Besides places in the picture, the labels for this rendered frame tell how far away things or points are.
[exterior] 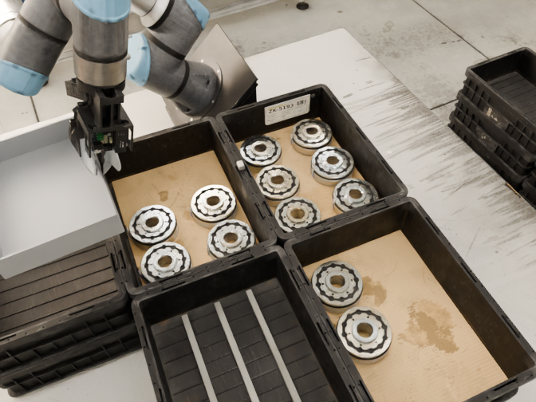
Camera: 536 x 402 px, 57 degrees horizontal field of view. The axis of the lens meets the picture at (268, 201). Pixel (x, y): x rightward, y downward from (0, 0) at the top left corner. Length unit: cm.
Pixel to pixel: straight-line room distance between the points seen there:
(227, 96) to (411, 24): 215
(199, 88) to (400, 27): 211
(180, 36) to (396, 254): 72
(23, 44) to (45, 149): 29
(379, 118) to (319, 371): 86
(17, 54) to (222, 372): 63
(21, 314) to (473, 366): 87
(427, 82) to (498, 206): 157
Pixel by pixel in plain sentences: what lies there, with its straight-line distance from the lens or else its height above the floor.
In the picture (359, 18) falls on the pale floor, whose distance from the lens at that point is 333.
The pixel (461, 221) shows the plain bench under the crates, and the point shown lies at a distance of 136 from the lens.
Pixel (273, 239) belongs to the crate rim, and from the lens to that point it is 96.
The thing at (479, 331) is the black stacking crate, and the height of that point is 85.
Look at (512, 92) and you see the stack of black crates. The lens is 214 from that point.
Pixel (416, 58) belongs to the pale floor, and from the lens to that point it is 306.
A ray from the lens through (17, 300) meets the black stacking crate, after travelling 114.
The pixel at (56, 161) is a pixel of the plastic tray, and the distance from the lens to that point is 103.
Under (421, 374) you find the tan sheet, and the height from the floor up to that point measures 83.
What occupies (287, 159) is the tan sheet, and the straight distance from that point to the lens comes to 123.
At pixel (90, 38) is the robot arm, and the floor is 135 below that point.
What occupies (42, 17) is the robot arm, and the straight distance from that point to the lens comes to 82.
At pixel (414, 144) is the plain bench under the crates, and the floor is 70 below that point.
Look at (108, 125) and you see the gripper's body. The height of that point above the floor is 121.
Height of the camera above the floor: 173
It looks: 52 degrees down
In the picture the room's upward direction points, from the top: 2 degrees counter-clockwise
